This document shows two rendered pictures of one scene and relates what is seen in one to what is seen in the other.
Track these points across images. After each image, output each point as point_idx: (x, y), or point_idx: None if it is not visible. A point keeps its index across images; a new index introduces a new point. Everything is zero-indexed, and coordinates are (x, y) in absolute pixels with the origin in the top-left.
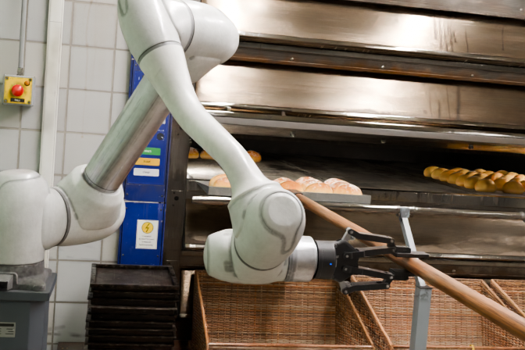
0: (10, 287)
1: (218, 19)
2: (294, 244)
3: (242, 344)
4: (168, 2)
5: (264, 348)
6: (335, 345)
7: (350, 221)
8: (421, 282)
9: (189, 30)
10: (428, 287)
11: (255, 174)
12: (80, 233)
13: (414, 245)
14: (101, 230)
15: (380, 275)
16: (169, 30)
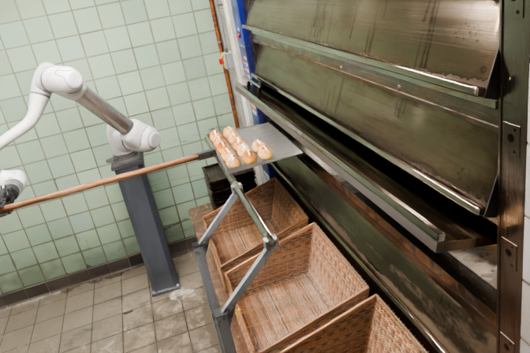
0: (110, 161)
1: (50, 77)
2: None
3: (205, 225)
4: (38, 72)
5: None
6: (214, 252)
7: (92, 182)
8: (199, 240)
9: (40, 84)
10: (195, 246)
11: None
12: (128, 147)
13: (218, 215)
14: (136, 148)
15: None
16: (31, 87)
